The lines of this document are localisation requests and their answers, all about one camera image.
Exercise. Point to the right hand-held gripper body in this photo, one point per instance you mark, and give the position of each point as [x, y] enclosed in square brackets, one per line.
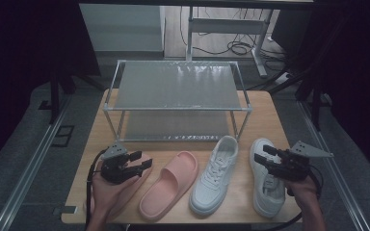
[294, 166]

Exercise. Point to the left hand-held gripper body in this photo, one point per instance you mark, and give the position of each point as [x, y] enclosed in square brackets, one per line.
[114, 170]

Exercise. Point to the pink slipper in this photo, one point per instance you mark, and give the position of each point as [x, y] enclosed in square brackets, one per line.
[139, 185]
[160, 202]

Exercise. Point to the white sneaker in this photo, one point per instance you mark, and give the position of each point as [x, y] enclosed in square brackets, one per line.
[205, 195]
[269, 205]

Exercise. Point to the metal-framed shoe rack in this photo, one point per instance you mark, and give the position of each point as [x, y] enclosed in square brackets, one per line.
[173, 86]

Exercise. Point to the person's left hand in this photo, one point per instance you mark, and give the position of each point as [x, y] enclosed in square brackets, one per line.
[107, 195]

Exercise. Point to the person's right hand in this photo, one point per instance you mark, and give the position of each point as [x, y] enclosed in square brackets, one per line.
[303, 192]

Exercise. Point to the black stand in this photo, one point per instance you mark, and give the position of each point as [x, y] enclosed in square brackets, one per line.
[316, 109]
[55, 102]

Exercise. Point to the white power strip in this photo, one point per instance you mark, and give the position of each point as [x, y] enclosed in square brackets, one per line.
[284, 78]

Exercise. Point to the dark box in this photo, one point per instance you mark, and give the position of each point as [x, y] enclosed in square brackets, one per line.
[285, 32]

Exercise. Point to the dark curtain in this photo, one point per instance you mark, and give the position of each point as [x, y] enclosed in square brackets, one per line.
[13, 64]
[366, 64]

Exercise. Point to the grey cabinet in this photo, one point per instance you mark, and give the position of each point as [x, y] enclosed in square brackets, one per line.
[122, 29]

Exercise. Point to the dark desk top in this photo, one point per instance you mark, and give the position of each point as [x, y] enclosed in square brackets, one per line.
[205, 3]

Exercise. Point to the aluminium floor rail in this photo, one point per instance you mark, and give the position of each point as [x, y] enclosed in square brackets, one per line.
[345, 195]
[30, 173]

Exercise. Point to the black floor bracket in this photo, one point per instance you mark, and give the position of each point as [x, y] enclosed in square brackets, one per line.
[62, 136]

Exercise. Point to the metal table bracket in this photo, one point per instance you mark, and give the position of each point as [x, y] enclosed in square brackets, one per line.
[65, 210]

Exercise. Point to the white desk frame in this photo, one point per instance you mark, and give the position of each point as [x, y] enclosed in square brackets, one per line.
[228, 26]

